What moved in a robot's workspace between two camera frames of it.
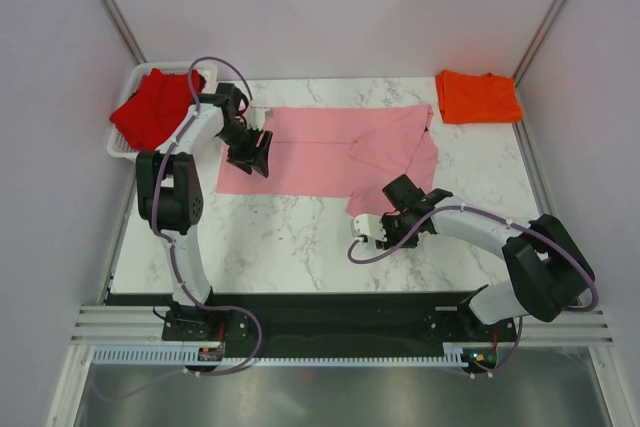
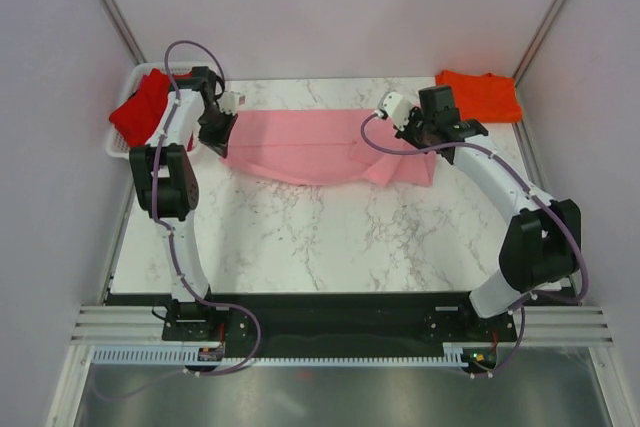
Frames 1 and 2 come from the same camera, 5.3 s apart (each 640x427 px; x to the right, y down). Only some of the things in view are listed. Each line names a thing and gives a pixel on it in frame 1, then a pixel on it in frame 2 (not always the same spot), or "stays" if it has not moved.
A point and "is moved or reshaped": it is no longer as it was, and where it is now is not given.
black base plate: (334, 320) stays
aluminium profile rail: (140, 325) stays
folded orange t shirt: (474, 97) stays
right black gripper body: (396, 228) → (417, 130)
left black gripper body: (242, 144) → (215, 127)
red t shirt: (157, 108) stays
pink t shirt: (347, 152) is moved or reshaped
